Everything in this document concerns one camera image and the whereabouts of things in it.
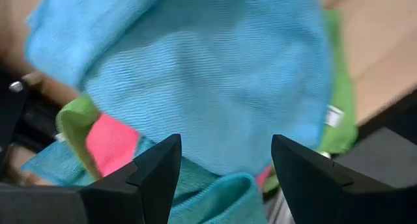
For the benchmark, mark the teal microfiber towel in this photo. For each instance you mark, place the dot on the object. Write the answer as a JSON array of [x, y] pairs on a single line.
[[211, 201]]

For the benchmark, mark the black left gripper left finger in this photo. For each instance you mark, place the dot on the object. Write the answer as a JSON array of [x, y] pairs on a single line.
[[156, 185]]

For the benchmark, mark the pink microfiber towel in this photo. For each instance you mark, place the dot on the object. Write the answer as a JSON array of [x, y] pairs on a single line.
[[110, 142]]

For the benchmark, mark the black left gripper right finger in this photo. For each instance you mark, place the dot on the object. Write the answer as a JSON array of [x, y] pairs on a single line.
[[303, 185]]

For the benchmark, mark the light blue microfiber towel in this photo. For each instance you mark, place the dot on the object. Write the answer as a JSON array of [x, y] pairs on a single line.
[[208, 87]]

